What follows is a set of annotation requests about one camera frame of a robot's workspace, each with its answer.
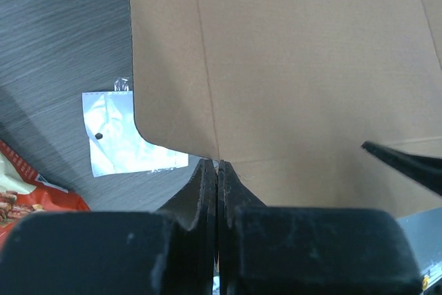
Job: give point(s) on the small clear plastic bag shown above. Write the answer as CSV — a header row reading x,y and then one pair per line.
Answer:
x,y
116,146

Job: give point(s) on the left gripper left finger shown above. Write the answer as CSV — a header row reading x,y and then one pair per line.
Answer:
x,y
169,251

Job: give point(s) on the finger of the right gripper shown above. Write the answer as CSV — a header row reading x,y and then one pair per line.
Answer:
x,y
424,170

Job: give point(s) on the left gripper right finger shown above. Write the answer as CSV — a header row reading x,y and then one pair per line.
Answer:
x,y
308,250

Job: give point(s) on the cassava chips bag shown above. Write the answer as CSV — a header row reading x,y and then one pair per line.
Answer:
x,y
25,191

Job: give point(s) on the large brown cardboard box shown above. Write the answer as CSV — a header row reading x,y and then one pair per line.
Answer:
x,y
288,90

